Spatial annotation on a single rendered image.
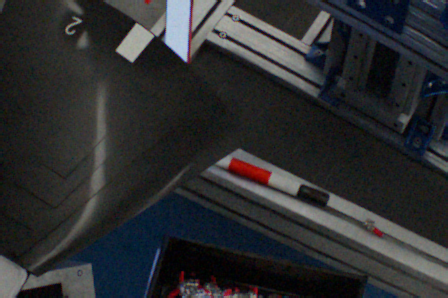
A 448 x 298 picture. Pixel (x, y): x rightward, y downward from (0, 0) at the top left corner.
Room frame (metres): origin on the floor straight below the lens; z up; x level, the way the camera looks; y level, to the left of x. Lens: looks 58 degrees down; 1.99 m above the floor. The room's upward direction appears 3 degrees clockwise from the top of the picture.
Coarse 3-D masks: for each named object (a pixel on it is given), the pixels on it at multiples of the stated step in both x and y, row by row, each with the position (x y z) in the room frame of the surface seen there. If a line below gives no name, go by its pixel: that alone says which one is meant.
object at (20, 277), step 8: (0, 256) 0.38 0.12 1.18; (0, 264) 0.37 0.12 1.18; (8, 264) 0.37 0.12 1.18; (16, 264) 0.37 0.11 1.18; (0, 272) 0.36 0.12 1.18; (8, 272) 0.36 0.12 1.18; (16, 272) 0.36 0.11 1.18; (24, 272) 0.36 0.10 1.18; (0, 280) 0.36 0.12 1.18; (8, 280) 0.36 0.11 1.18; (16, 280) 0.36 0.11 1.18; (24, 280) 0.36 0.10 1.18; (0, 288) 0.35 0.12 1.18; (8, 288) 0.35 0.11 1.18; (16, 288) 0.35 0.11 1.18; (0, 296) 0.34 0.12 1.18; (8, 296) 0.34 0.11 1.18
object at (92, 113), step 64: (64, 0) 0.59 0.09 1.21; (0, 64) 0.53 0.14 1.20; (64, 64) 0.54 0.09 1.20; (128, 64) 0.55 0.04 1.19; (0, 128) 0.48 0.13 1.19; (64, 128) 0.48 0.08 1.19; (128, 128) 0.49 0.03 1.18; (192, 128) 0.51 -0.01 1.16; (0, 192) 0.43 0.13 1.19; (64, 192) 0.43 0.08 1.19; (128, 192) 0.44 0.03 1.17; (64, 256) 0.38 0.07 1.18
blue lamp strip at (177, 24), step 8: (168, 0) 0.67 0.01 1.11; (176, 0) 0.67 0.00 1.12; (184, 0) 0.66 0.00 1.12; (168, 8) 0.67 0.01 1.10; (176, 8) 0.67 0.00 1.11; (184, 8) 0.66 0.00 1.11; (168, 16) 0.67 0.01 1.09; (176, 16) 0.67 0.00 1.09; (184, 16) 0.66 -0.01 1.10; (168, 24) 0.67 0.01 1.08; (176, 24) 0.67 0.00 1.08; (184, 24) 0.66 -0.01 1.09; (168, 32) 0.67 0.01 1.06; (176, 32) 0.67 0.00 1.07; (184, 32) 0.66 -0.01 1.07; (168, 40) 0.67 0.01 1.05; (176, 40) 0.67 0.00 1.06; (184, 40) 0.66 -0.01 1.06; (176, 48) 0.67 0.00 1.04; (184, 48) 0.66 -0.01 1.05; (184, 56) 0.66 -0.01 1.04
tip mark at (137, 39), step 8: (136, 24) 0.59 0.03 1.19; (136, 32) 0.58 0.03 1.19; (144, 32) 0.58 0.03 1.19; (128, 40) 0.57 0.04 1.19; (136, 40) 0.57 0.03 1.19; (144, 40) 0.57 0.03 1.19; (120, 48) 0.56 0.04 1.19; (128, 48) 0.56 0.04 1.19; (136, 48) 0.56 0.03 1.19; (128, 56) 0.56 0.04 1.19; (136, 56) 0.56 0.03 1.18
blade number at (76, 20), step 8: (72, 16) 0.58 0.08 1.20; (80, 16) 0.58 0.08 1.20; (64, 24) 0.57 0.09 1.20; (72, 24) 0.57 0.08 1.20; (80, 24) 0.58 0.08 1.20; (88, 24) 0.58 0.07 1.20; (56, 32) 0.57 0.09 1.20; (64, 32) 0.57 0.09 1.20; (72, 32) 0.57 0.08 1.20; (80, 32) 0.57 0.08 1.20; (72, 40) 0.56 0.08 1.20
